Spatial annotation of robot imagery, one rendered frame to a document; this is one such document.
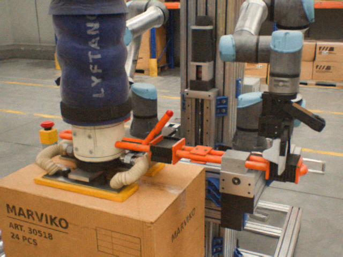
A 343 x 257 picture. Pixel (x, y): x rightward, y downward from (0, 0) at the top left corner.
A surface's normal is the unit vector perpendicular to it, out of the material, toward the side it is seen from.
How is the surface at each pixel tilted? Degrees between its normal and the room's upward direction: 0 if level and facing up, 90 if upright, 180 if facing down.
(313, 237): 0
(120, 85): 78
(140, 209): 1
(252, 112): 90
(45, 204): 91
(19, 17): 90
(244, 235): 0
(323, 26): 90
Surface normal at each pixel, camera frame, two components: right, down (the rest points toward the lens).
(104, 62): 0.46, 0.29
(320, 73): -0.41, 0.26
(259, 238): -0.01, -0.95
